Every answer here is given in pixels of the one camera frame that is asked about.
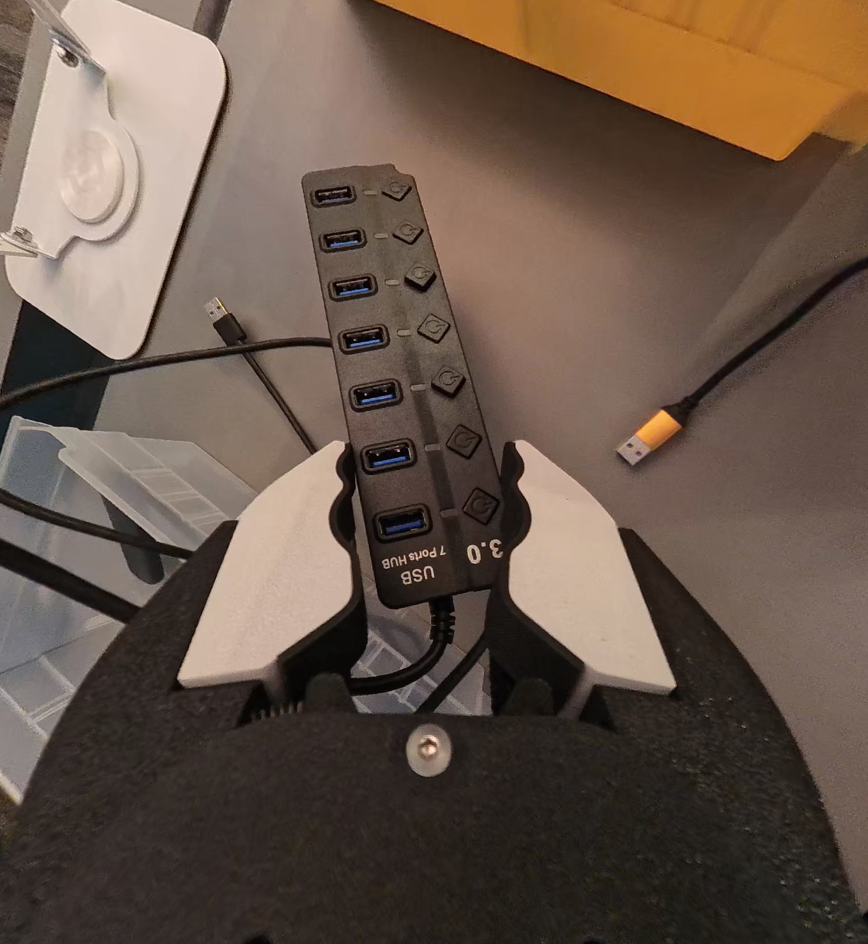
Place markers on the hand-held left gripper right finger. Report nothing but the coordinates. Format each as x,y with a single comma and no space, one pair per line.
589,590

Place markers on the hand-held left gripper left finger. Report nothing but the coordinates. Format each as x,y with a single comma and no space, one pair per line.
272,590

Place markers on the clear plastic bin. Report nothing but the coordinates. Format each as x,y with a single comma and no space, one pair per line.
50,502

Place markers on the black 7-port USB hub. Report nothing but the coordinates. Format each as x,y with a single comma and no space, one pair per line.
109,369

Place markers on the yellow plastic bin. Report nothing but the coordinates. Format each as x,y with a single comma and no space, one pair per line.
670,59

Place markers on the black flat desk pad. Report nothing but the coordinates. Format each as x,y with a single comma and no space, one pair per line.
36,354

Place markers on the white stand base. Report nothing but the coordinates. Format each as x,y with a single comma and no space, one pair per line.
124,133

